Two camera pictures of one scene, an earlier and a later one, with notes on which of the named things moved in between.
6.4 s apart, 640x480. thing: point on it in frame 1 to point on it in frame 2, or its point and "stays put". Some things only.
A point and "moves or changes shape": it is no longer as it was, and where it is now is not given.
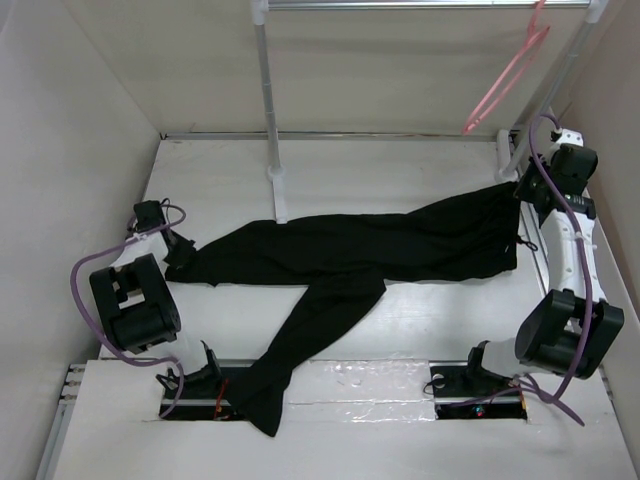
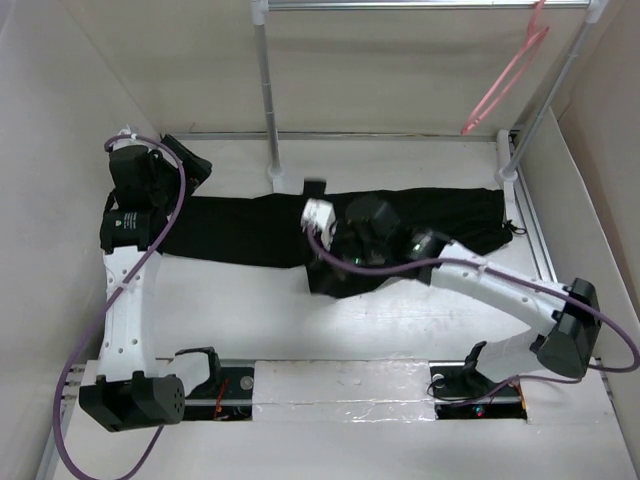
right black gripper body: x=532 y=181 to x=351 y=248
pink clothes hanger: x=500 y=87 stays put
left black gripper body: x=180 y=252 to x=166 y=191
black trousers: x=467 y=235 moves or changes shape
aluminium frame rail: x=212 y=136 stays put
